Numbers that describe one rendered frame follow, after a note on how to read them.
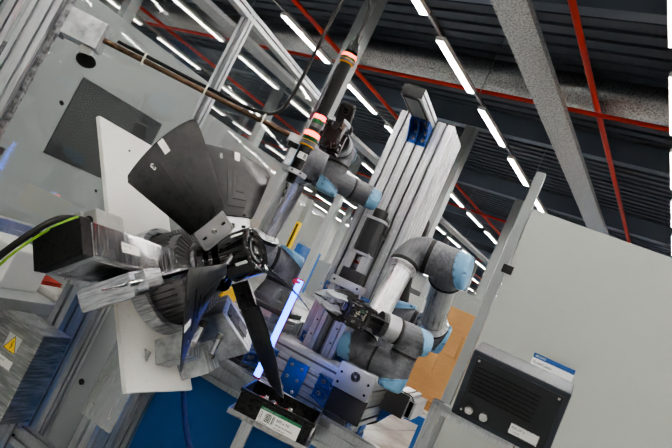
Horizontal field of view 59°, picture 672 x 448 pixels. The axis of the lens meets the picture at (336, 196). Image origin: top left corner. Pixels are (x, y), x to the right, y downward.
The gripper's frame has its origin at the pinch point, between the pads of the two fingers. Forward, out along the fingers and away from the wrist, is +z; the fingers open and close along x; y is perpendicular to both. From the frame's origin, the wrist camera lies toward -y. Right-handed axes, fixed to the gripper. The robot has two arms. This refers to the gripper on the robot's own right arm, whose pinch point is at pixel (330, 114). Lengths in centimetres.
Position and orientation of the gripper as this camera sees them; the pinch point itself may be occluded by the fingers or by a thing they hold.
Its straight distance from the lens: 170.0
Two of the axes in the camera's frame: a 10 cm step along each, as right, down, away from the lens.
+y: -4.2, 9.0, -1.2
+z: -1.7, -2.1, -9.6
